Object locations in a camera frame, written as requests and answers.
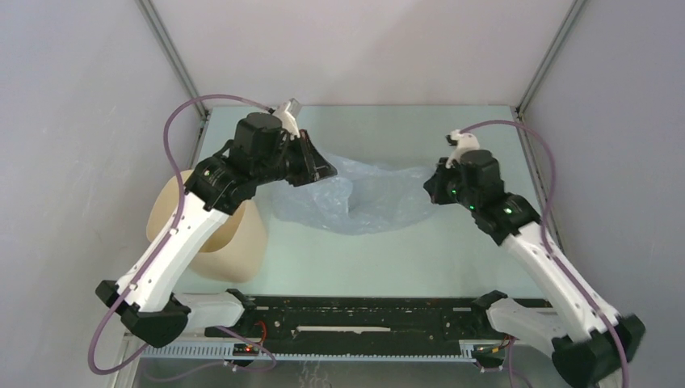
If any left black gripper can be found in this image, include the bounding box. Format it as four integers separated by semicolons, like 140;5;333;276
254;129;338;187

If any blue plastic trash bag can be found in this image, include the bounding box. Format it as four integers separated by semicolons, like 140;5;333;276
271;153;435;235

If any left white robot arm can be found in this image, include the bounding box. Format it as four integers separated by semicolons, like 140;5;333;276
96;112;338;348

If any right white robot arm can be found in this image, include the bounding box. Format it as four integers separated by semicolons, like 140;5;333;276
423;150;645;387

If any beige trash bin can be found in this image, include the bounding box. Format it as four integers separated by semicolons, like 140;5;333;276
146;178;268;283

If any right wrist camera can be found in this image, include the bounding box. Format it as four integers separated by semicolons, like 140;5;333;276
444;130;481;169

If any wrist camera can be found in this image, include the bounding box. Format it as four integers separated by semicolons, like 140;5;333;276
444;130;481;169
271;98;301;139

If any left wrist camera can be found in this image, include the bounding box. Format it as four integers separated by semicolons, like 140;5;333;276
271;98;301;139

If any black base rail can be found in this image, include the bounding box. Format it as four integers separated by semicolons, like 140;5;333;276
231;296;505;356

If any right metal frame post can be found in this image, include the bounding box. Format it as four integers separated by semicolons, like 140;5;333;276
515;0;589;117

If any metal frame post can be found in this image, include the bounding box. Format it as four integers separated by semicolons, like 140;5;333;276
135;0;200;99
515;0;589;117

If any left metal frame post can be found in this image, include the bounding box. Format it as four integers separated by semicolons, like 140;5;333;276
135;0;200;99

